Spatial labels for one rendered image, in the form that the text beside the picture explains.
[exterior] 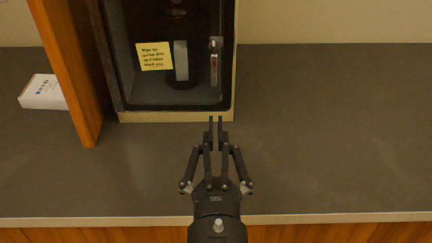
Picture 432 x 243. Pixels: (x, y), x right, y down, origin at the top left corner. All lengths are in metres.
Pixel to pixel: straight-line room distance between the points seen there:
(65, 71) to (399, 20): 1.14
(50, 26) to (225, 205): 0.48
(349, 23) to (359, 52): 0.12
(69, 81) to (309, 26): 0.87
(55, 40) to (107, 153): 0.33
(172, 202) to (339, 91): 0.63
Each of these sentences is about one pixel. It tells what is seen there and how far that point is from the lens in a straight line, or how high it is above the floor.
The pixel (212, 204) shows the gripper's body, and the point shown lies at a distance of 0.55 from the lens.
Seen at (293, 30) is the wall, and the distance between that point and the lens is 1.36.
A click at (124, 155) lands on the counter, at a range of 0.95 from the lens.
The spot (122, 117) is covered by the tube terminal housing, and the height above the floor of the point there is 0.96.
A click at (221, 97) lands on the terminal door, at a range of 0.93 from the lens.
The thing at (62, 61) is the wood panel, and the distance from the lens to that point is 0.82.
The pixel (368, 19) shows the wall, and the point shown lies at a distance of 1.42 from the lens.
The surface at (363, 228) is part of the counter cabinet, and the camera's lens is 1.02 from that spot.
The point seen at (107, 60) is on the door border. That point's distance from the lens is 0.89.
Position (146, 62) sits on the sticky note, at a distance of 0.87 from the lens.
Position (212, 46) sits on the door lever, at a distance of 0.82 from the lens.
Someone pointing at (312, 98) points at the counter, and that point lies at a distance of 1.12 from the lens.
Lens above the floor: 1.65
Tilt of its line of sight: 45 degrees down
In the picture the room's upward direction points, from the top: straight up
